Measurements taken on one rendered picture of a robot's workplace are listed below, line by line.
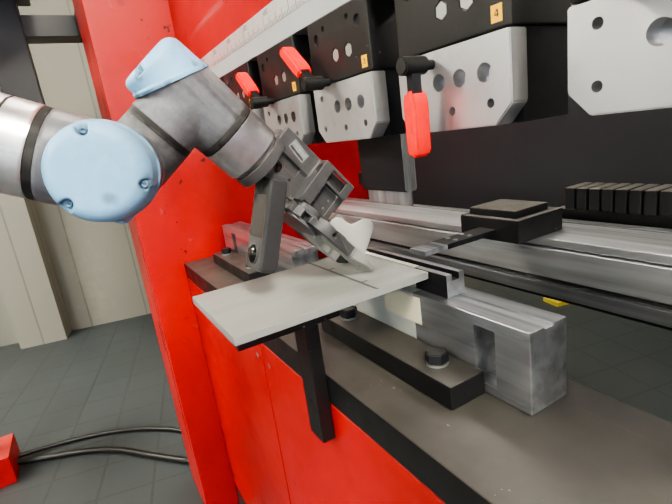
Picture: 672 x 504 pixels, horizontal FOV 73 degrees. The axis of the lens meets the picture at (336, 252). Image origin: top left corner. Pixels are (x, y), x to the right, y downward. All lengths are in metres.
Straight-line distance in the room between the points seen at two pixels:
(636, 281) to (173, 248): 1.14
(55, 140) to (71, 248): 3.52
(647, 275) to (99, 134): 0.65
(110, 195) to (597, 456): 0.47
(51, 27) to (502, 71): 1.72
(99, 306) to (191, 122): 3.50
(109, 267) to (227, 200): 2.51
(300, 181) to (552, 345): 0.34
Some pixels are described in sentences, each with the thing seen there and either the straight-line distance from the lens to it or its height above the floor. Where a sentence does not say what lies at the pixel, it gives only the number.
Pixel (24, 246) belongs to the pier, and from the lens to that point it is 3.79.
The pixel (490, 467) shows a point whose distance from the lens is 0.48.
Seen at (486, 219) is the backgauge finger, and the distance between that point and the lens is 0.78.
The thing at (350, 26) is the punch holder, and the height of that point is 1.31.
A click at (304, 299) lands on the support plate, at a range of 0.55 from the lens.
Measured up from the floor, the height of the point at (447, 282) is 0.99.
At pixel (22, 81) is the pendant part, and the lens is 1.94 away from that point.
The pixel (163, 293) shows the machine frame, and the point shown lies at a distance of 1.44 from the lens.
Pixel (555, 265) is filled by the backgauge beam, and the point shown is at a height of 0.94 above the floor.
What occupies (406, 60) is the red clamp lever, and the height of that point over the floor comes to 1.24.
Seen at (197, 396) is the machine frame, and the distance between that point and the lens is 1.57.
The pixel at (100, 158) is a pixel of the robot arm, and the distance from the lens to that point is 0.37.
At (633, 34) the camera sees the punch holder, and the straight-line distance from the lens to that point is 0.39.
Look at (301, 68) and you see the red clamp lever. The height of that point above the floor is 1.28.
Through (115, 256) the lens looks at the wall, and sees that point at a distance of 3.85.
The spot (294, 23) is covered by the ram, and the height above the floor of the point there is 1.35.
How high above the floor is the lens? 1.19
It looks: 15 degrees down
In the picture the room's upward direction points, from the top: 8 degrees counter-clockwise
